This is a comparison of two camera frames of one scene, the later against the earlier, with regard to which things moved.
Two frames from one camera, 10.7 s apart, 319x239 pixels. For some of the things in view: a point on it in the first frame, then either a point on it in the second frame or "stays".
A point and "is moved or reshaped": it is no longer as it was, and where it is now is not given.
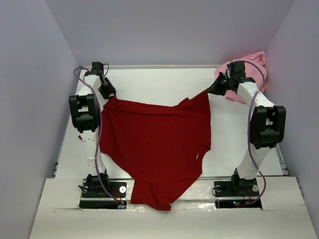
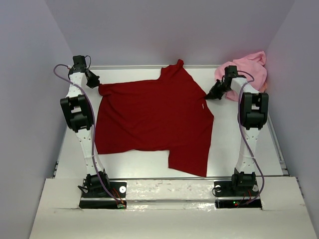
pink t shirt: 255,68 stays
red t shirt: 158,146 is moved or reshaped
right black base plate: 235,194 stays
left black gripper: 110,90 -> 94,82
